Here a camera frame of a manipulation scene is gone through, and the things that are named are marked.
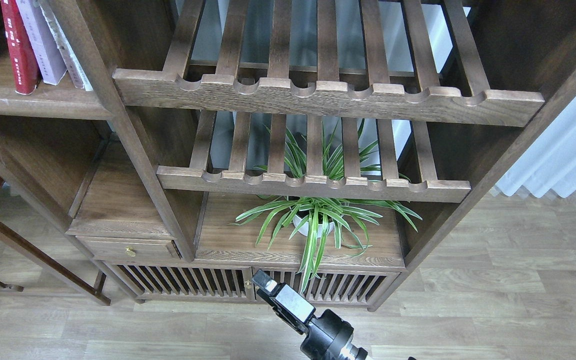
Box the upright book worn spine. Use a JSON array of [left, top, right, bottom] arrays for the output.
[[39, 0, 94, 92]]

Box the white curtain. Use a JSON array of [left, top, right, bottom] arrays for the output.
[[493, 97, 576, 198]]

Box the lavender white book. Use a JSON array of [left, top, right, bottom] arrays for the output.
[[16, 0, 67, 85]]

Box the wooden furniture at left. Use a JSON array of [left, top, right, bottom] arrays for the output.
[[0, 176, 111, 306]]

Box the dark wooden bookshelf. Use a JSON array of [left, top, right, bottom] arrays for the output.
[[0, 0, 576, 312]]

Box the white plant pot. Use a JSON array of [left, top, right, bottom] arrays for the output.
[[292, 210, 335, 238]]

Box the brass drawer knob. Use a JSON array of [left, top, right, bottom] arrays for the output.
[[125, 246, 137, 258]]

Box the red cover book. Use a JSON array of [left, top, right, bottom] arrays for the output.
[[0, 0, 41, 95]]

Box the green spider plant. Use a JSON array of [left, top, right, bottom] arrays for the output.
[[230, 130, 423, 294]]

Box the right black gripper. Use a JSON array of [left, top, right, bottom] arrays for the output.
[[252, 269, 369, 360]]

